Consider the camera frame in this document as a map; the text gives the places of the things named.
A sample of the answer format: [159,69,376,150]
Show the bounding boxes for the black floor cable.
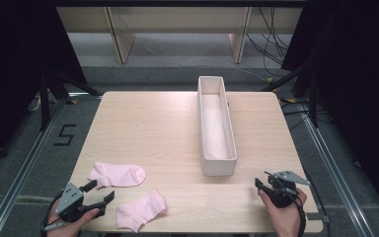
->
[279,98,329,131]

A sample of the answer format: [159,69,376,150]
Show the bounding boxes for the light wooden bench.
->
[56,6,304,65]

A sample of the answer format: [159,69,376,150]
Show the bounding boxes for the metal floor rail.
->
[0,98,67,237]
[295,102,376,237]

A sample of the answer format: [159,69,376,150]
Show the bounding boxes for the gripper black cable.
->
[264,170,308,237]
[38,192,63,237]

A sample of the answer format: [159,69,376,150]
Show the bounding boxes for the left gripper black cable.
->
[38,192,63,237]

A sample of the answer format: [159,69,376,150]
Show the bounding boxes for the white cord coil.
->
[29,94,43,113]

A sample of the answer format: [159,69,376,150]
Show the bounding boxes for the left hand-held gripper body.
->
[54,182,91,223]

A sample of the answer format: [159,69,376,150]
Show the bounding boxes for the black metal stand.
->
[38,68,104,132]
[260,62,321,128]

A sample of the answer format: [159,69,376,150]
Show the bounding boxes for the person's right hand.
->
[258,188,309,237]

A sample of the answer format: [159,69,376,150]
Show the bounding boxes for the black curtain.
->
[0,0,89,176]
[280,0,379,226]

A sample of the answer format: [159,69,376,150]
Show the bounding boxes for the thin black cable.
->
[304,167,332,237]

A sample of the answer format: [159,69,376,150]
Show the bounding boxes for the grey tape strip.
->
[305,211,331,225]

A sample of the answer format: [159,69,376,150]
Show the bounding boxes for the person's left hand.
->
[46,198,101,237]

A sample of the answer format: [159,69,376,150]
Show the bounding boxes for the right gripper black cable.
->
[264,170,308,237]

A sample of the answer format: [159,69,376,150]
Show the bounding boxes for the hanging black cable bunch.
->
[246,6,298,79]

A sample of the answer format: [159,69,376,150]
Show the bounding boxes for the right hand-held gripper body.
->
[265,170,311,209]

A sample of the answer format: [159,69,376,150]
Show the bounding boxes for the grey cable plug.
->
[42,220,67,232]

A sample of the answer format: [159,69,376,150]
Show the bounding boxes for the pink sock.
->
[88,161,147,191]
[115,189,168,234]

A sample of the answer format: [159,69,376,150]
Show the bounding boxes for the long white box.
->
[196,75,238,177]

